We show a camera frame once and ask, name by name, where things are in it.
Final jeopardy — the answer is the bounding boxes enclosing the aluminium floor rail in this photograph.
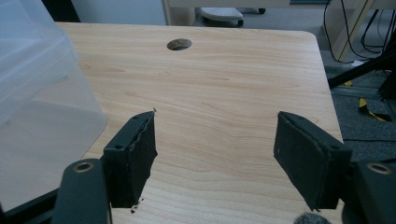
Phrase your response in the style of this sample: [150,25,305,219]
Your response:
[331,85,396,101]

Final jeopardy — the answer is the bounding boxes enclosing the black cables under desk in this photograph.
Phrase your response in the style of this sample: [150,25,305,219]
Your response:
[322,0,396,64]

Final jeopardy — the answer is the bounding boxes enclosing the black stand leg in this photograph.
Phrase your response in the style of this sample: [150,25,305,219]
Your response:
[328,43,396,90]

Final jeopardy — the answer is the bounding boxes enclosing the yellow black tape strip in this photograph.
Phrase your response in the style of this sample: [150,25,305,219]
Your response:
[358,97,393,123]

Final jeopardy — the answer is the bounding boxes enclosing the black floor cable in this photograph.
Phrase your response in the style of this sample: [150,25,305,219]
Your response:
[342,137,396,144]

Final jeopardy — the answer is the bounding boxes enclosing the clear plastic tiered storage box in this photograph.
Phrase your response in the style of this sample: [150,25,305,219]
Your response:
[0,0,107,213]

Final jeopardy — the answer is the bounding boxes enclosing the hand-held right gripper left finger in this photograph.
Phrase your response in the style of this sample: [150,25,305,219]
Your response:
[102,110,159,209]

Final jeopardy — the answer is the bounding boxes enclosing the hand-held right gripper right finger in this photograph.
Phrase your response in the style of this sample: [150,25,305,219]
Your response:
[273,110,353,212]

